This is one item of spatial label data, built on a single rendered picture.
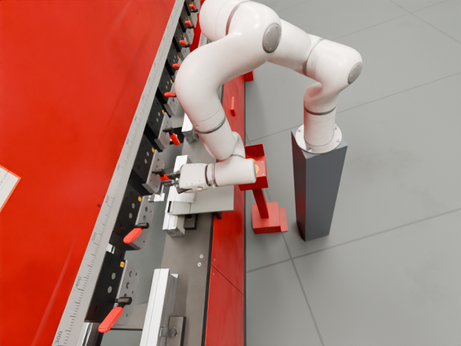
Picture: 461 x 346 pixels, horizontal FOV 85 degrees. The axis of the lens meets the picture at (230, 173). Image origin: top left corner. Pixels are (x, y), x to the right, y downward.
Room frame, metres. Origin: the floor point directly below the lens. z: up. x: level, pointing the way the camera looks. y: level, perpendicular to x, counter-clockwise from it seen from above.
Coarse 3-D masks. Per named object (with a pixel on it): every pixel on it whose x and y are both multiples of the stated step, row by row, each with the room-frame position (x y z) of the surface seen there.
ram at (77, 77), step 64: (0, 0) 0.61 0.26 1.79; (64, 0) 0.77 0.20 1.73; (128, 0) 1.06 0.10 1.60; (0, 64) 0.52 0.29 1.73; (64, 64) 0.64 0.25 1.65; (128, 64) 0.86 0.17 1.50; (0, 128) 0.43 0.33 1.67; (64, 128) 0.51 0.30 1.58; (128, 128) 0.67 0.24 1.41; (64, 192) 0.40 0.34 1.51; (0, 256) 0.26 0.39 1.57; (64, 256) 0.29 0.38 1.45; (0, 320) 0.18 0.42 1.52
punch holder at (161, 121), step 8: (152, 104) 0.85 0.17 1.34; (160, 104) 0.89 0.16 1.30; (152, 112) 0.82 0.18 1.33; (160, 112) 0.87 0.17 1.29; (152, 120) 0.79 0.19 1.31; (160, 120) 0.84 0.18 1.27; (168, 120) 0.88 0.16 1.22; (144, 128) 0.77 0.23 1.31; (152, 128) 0.77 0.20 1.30; (160, 128) 0.81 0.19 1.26; (152, 136) 0.76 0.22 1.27; (160, 136) 0.77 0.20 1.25; (168, 136) 0.82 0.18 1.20; (152, 144) 0.78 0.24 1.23; (160, 144) 0.76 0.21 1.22; (168, 144) 0.79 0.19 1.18
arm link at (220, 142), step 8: (224, 120) 0.50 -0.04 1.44; (216, 128) 0.48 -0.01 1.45; (224, 128) 0.49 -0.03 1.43; (200, 136) 0.50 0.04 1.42; (208, 136) 0.48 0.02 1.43; (216, 136) 0.48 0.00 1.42; (224, 136) 0.48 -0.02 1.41; (232, 136) 0.50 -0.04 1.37; (208, 144) 0.49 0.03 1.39; (216, 144) 0.48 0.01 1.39; (224, 144) 0.48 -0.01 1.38; (232, 144) 0.49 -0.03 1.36; (240, 144) 0.59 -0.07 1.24; (216, 152) 0.48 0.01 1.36; (224, 152) 0.48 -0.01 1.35; (232, 152) 0.49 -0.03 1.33; (240, 152) 0.58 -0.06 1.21
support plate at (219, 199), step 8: (200, 192) 0.64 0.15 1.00; (208, 192) 0.62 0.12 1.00; (216, 192) 0.61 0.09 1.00; (224, 192) 0.59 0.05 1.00; (232, 192) 0.58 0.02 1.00; (200, 200) 0.60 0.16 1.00; (208, 200) 0.58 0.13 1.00; (216, 200) 0.57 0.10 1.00; (224, 200) 0.55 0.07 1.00; (232, 200) 0.54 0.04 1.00; (176, 208) 0.61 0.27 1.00; (184, 208) 0.59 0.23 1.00; (192, 208) 0.58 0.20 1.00; (200, 208) 0.56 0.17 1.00; (208, 208) 0.55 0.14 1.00; (216, 208) 0.53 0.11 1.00; (224, 208) 0.52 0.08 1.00; (232, 208) 0.51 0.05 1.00
